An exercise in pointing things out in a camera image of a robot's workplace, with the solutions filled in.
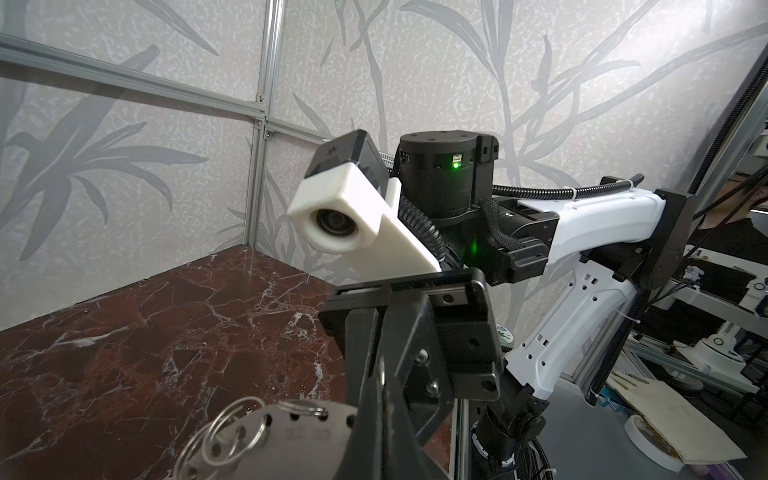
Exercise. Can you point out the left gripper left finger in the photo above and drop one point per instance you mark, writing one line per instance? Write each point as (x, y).
(363, 458)

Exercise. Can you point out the white plate outside cell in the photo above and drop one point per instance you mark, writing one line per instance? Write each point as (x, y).
(651, 444)

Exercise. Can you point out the beige board outside cell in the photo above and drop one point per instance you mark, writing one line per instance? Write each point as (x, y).
(693, 436)

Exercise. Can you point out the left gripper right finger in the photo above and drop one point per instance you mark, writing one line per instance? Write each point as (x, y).
(402, 455)

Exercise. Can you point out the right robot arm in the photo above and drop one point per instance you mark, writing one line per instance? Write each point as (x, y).
(557, 263)

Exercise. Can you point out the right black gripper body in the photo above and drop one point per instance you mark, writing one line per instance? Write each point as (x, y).
(435, 333)

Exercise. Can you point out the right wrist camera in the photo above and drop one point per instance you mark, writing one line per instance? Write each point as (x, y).
(347, 205)

